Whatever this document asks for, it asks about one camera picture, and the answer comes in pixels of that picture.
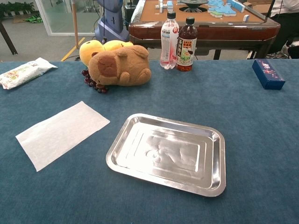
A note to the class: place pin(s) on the white paper towel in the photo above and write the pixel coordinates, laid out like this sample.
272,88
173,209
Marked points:
60,133

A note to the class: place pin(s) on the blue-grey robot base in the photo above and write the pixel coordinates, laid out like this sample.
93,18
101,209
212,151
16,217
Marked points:
112,23

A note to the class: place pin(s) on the silver metal tray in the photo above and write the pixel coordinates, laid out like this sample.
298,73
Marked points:
163,154

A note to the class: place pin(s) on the brown capybara plush toy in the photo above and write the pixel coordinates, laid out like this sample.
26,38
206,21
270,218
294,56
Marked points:
121,67

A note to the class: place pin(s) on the dark purple grape bunch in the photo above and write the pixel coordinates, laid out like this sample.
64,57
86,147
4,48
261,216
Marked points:
90,81

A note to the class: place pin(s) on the clear pink-label water bottle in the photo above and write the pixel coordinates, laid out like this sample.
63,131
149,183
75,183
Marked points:
168,46

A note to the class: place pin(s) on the dark tea bottle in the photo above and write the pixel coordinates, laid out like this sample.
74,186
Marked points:
185,51

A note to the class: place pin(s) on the yellow duck plush toy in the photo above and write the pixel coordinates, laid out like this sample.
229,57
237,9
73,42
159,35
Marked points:
90,50

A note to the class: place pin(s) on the brown mahjong table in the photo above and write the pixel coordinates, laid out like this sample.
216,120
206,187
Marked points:
210,30

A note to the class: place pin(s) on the standing blue-white mahjong tiles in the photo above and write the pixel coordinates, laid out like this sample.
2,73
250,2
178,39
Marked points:
163,5

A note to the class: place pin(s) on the black mahjong table dial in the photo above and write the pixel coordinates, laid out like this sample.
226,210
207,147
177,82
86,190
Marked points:
193,5

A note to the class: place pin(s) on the wooden pole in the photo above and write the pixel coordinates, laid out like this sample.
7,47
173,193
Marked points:
75,23

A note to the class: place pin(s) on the blue rectangular box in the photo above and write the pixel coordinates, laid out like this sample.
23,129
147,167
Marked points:
266,72

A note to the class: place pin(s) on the blue mahjong tile pile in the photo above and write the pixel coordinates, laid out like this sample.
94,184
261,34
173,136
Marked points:
222,9

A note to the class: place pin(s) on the white snack bag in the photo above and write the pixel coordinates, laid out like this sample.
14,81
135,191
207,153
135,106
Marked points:
23,72

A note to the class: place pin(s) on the single blue-white mahjong tile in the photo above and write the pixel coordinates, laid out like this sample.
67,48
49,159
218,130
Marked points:
246,18

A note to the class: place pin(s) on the green floor cloth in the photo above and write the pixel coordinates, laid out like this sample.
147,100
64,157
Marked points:
33,19

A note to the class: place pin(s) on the black tripod stand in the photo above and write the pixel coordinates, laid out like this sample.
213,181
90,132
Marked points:
269,10

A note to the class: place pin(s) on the black table leg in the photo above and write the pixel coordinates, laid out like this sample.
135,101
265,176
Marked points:
8,39

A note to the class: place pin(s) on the seated person in black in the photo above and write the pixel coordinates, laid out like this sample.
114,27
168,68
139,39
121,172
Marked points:
286,25

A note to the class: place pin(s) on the green potted plants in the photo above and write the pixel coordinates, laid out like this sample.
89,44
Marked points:
16,8

